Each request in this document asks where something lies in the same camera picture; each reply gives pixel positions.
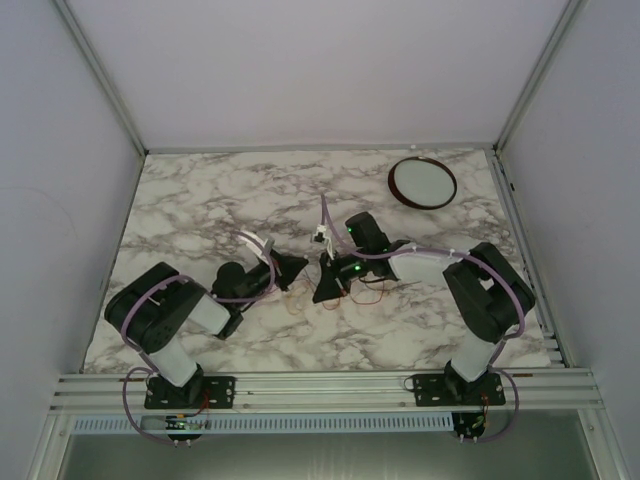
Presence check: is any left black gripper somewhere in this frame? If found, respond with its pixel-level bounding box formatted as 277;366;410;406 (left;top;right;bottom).
234;249;309;309

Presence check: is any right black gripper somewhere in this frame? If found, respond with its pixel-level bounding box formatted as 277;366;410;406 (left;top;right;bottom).
312;247;370;304

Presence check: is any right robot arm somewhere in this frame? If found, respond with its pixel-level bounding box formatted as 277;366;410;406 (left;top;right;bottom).
313;212;535;405

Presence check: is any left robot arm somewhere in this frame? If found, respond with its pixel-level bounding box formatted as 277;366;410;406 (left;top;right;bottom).
105;250;308;409

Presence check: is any round brown-rimmed dish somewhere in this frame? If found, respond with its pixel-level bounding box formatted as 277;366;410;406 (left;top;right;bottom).
387;156;458;210

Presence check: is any yellow loose wire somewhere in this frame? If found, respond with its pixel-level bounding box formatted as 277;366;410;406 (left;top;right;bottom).
282;284;311;315

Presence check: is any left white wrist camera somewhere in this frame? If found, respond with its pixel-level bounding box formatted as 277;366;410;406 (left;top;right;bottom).
238;230;274;264

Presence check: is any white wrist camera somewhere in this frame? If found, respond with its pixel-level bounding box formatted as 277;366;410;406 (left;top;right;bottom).
311;224;336;259
238;230;274;264

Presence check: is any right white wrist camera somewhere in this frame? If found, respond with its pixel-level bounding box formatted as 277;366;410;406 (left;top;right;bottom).
311;224;336;259

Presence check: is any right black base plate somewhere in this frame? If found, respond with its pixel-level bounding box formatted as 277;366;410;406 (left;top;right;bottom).
410;373;506;407

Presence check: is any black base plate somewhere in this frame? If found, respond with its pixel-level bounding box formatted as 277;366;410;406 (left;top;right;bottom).
144;375;236;410
410;373;506;407

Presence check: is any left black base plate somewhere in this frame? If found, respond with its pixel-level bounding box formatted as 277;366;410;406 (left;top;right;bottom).
144;375;236;410

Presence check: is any grey slotted cable duct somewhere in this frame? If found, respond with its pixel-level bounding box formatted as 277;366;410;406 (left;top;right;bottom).
73;412;454;435

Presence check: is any aluminium front rail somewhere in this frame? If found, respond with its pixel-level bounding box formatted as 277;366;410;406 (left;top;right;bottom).
49;368;604;414

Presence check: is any left aluminium corner post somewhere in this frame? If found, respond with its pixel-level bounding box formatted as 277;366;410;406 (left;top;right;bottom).
51;0;148;158

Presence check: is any aluminium corner post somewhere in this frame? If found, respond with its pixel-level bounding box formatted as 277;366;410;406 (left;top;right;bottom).
51;0;148;158
493;0;588;155

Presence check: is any right aluminium corner post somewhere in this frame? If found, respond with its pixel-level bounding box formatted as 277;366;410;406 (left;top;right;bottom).
493;0;588;155

